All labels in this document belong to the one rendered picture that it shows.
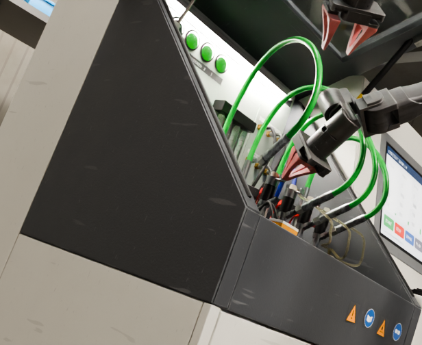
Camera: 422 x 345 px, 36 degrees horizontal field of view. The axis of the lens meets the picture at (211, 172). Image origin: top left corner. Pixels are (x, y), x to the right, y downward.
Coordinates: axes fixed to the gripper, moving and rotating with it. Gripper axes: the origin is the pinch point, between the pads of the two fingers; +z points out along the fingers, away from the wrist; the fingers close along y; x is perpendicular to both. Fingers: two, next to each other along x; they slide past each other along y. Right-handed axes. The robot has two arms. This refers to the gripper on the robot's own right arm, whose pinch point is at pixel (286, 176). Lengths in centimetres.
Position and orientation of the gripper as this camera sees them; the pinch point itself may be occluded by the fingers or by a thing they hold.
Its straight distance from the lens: 143.8
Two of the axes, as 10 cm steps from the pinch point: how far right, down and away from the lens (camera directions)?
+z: -6.4, 6.4, 4.3
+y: -1.6, -6.6, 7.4
